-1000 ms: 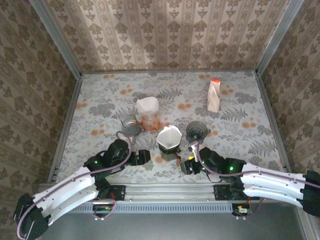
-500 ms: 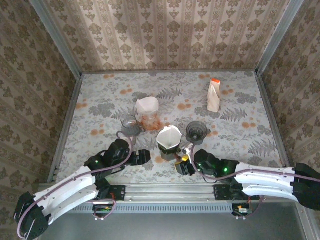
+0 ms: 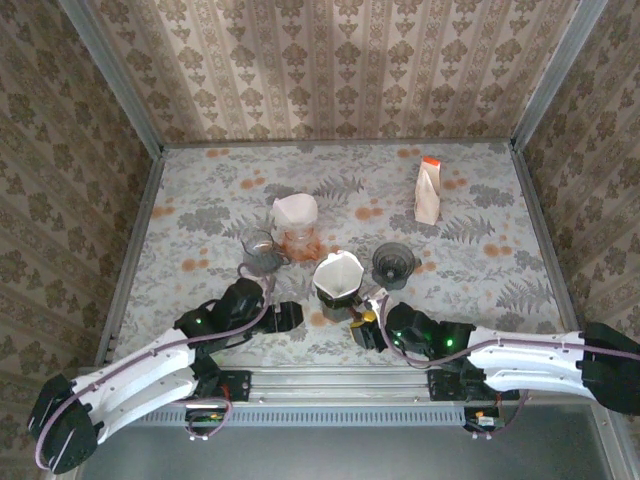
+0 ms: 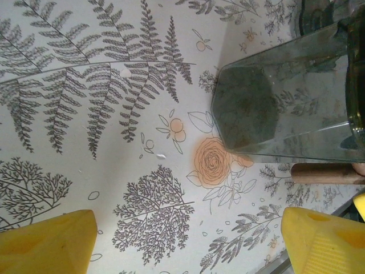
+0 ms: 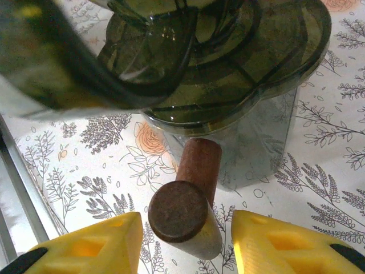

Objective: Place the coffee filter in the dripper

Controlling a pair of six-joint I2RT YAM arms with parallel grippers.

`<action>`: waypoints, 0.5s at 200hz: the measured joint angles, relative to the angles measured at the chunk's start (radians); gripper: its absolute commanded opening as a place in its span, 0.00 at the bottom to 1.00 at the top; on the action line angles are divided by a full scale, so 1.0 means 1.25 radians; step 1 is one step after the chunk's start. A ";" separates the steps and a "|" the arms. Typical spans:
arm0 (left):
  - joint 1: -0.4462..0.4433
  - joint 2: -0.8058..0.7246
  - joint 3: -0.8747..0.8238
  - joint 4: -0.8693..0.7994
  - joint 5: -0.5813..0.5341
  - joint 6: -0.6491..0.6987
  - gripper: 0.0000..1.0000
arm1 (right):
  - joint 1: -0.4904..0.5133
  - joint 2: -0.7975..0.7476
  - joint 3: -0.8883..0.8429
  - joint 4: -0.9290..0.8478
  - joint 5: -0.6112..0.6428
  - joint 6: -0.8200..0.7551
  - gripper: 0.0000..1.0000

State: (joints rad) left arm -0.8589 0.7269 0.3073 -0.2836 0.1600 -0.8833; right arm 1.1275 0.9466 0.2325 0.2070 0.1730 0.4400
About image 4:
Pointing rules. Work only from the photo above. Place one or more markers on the floral patterned tablecloth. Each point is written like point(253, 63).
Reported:
point(85, 114)

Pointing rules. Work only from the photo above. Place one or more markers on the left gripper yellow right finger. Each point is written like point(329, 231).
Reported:
point(322, 251)

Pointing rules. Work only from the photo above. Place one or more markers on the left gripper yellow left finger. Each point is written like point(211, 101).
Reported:
point(42, 251)

